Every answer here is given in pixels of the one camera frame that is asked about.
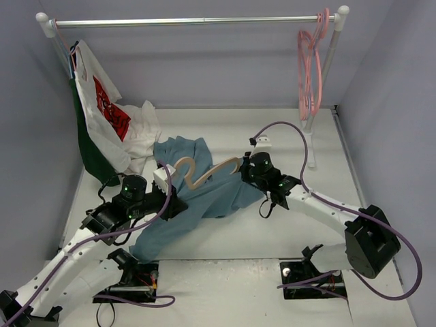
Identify beige wooden hanger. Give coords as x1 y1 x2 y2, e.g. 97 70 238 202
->
172 156 241 191

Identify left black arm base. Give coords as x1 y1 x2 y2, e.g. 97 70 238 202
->
97 249 159 303

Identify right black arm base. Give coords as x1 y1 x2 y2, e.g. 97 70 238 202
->
279 245 347 300

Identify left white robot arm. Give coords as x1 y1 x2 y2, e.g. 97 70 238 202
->
1 175 188 326

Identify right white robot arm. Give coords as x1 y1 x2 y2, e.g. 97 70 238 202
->
240 152 401 281

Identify white t shirt red print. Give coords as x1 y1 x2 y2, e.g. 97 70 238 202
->
74 40 161 174

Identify dark green garment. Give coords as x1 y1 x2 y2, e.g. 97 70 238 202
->
69 79 120 187

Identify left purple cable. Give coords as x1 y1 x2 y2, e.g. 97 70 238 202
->
0 160 176 326

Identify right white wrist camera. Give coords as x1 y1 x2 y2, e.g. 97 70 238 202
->
249 134 272 157

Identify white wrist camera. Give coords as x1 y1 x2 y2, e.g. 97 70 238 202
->
249 134 272 157
153 165 176 194

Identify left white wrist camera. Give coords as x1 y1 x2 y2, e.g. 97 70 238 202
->
153 165 176 194

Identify pink wire hangers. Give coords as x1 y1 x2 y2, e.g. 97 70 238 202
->
297 8 330 121

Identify silver clothes rail rack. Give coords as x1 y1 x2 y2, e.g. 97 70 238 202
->
35 5 350 169

